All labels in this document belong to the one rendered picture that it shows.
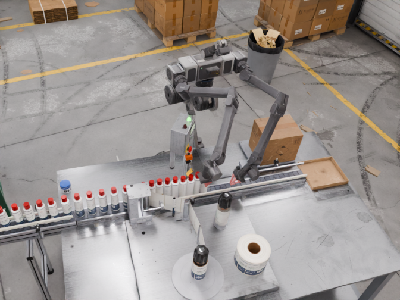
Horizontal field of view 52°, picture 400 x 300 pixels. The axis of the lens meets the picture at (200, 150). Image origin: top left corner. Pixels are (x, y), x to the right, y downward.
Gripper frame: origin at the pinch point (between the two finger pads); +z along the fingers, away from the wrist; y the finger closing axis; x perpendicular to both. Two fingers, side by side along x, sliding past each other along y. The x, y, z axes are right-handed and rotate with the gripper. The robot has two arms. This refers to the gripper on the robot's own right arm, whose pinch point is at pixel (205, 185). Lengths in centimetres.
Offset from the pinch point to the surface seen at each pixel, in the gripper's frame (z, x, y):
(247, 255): 17.3, -42.8, 12.4
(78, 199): 13, 21, -75
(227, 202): 3.6, -13.5, 9.6
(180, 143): -20.3, 19.5, -10.9
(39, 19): 105, 446, -89
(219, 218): 19.9, -12.1, 7.0
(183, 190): 20.7, 16.6, -8.4
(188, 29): 93, 355, 108
